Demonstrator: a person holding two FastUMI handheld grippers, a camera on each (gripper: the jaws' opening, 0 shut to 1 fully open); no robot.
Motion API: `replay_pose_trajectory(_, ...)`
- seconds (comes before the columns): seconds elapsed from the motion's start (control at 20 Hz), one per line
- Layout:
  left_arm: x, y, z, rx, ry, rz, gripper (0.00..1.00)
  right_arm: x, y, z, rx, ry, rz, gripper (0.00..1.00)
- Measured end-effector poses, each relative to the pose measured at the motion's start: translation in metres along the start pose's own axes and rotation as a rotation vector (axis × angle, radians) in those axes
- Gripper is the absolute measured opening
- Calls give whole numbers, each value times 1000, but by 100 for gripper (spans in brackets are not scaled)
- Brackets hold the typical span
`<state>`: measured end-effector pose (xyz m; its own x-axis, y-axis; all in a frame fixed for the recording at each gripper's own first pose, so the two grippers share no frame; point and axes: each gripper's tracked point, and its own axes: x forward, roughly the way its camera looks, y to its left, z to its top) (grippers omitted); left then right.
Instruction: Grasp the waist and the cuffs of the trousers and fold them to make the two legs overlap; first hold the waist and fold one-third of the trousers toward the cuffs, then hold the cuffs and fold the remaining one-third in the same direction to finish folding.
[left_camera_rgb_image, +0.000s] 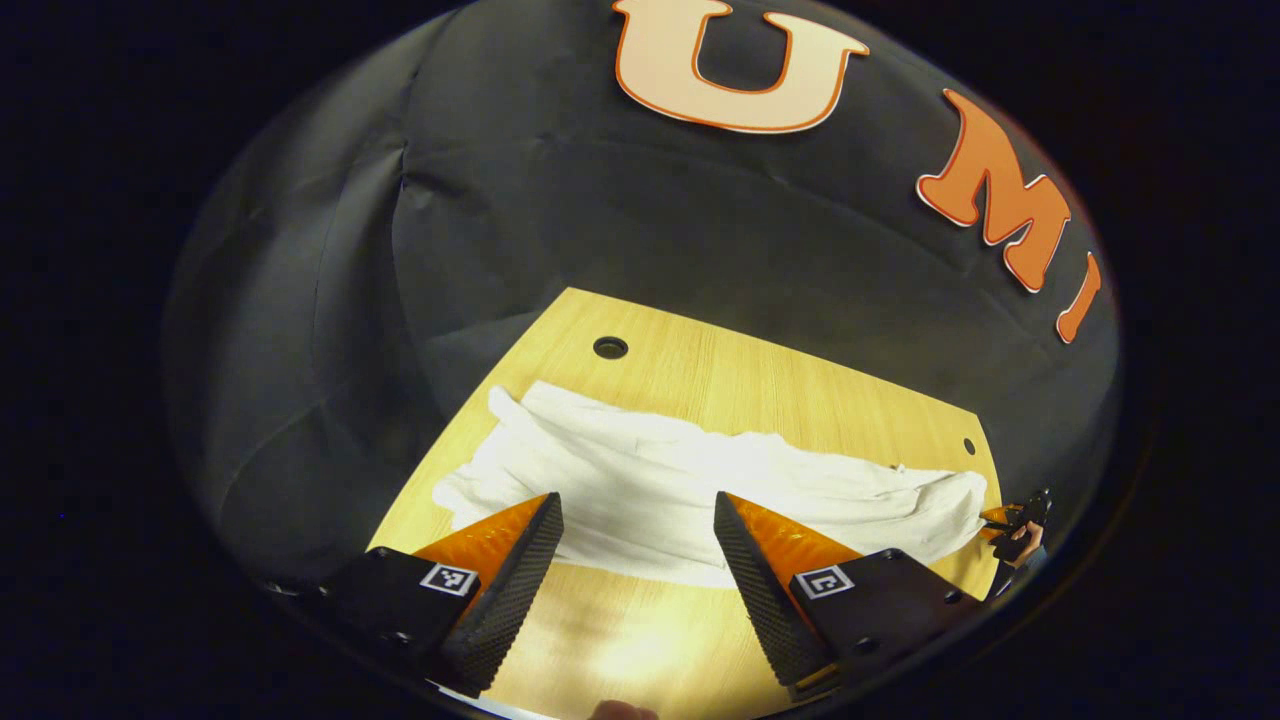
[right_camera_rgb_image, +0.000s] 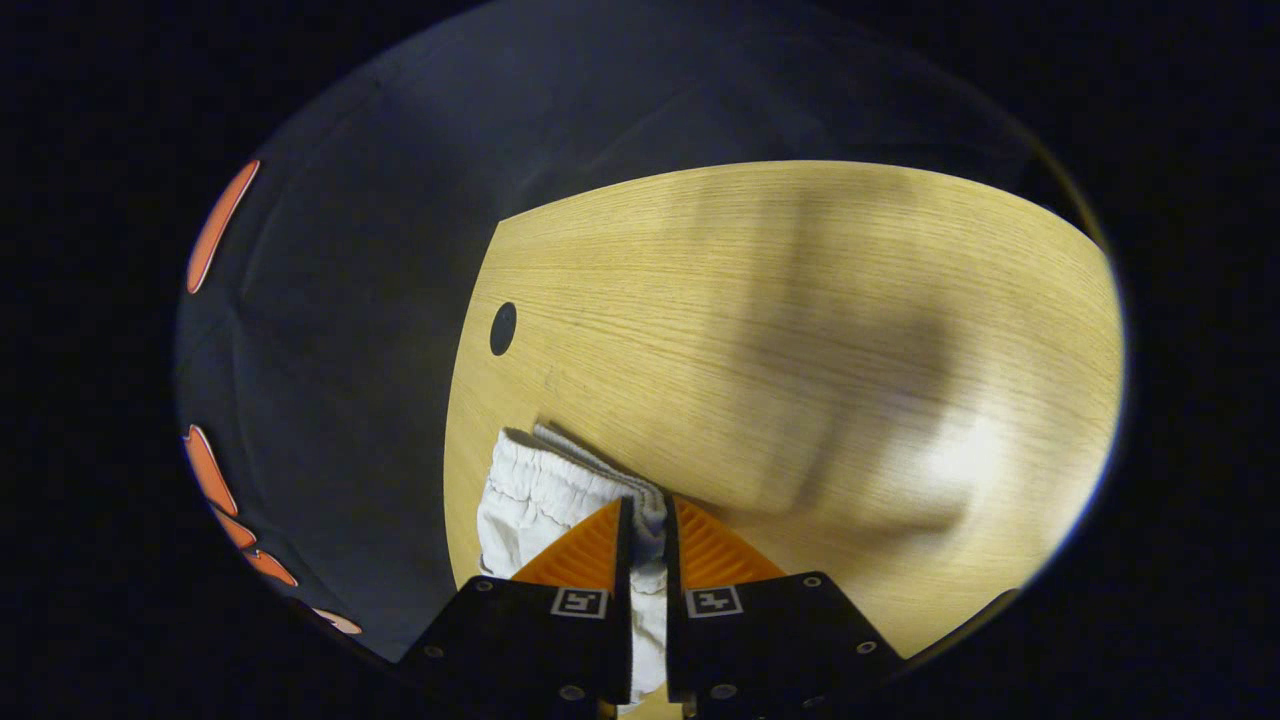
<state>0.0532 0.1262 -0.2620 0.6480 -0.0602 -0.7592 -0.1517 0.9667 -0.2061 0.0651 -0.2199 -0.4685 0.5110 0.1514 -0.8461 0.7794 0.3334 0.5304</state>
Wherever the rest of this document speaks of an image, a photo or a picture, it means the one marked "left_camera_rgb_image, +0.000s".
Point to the black backdrop cloth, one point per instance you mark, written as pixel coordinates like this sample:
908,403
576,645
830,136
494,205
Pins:
600,200

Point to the white jeans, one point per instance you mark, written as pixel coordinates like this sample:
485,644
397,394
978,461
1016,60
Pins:
650,480

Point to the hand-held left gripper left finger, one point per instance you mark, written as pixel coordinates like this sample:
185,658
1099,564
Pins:
510,600

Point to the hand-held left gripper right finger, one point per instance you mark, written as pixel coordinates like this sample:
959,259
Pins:
760,600

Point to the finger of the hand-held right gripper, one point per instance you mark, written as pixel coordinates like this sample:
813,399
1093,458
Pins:
1000,516

